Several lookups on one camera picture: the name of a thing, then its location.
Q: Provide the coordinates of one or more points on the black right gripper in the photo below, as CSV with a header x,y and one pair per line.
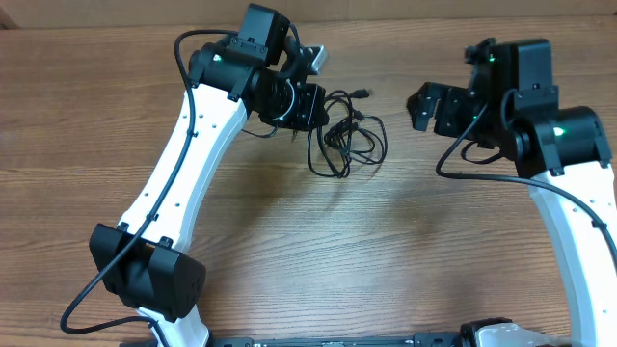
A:
x,y
446,99

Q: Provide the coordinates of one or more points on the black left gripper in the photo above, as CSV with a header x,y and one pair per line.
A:
x,y
313,95

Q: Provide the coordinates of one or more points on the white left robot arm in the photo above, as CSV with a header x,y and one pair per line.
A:
x,y
262,69

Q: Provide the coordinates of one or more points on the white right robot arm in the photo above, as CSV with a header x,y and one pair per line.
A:
x,y
511,107

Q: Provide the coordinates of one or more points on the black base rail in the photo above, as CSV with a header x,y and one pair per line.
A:
x,y
385,340

